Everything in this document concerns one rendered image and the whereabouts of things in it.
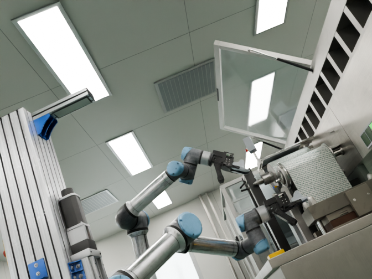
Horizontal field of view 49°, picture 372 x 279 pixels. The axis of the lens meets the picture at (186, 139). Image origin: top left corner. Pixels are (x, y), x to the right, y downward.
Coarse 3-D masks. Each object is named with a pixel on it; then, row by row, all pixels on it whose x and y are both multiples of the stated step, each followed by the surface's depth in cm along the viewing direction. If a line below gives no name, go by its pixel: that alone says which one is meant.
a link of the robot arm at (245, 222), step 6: (252, 210) 191; (240, 216) 190; (246, 216) 189; (252, 216) 188; (258, 216) 188; (240, 222) 188; (246, 222) 188; (252, 222) 187; (258, 222) 188; (240, 228) 188; (246, 228) 188; (252, 228) 193
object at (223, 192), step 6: (234, 180) 305; (240, 180) 304; (222, 186) 304; (228, 186) 304; (222, 192) 303; (222, 198) 328; (228, 198) 300; (222, 204) 350; (228, 204) 298; (222, 210) 380; (234, 210) 296; (228, 216) 353; (234, 216) 294; (228, 228) 406; (234, 240) 401; (246, 258) 338; (258, 264) 280; (252, 270) 334
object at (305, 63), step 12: (216, 48) 217; (228, 48) 214; (240, 48) 212; (252, 48) 211; (216, 60) 228; (276, 60) 210; (288, 60) 206; (300, 60) 205; (216, 72) 240; (312, 72) 201; (216, 84) 253; (240, 132) 310
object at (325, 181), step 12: (324, 168) 197; (336, 168) 196; (300, 180) 196; (312, 180) 195; (324, 180) 194; (336, 180) 194; (300, 192) 194; (312, 192) 193; (324, 192) 192; (336, 192) 192
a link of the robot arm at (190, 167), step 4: (188, 164) 211; (192, 164) 211; (188, 168) 207; (192, 168) 211; (196, 168) 214; (192, 172) 210; (188, 176) 208; (192, 176) 211; (180, 180) 211; (184, 180) 210; (188, 180) 210; (192, 180) 212; (188, 184) 214
